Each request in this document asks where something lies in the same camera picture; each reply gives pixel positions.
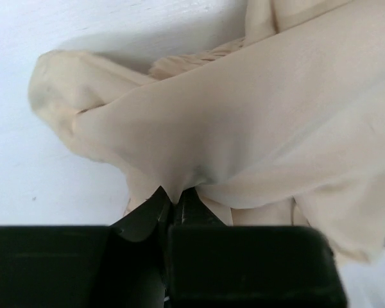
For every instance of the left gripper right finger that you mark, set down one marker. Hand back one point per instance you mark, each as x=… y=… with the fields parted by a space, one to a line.
x=214 y=265

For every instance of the beige trousers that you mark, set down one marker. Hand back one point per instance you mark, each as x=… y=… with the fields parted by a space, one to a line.
x=285 y=126

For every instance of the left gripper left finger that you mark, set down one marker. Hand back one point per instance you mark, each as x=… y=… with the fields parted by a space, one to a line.
x=85 y=266

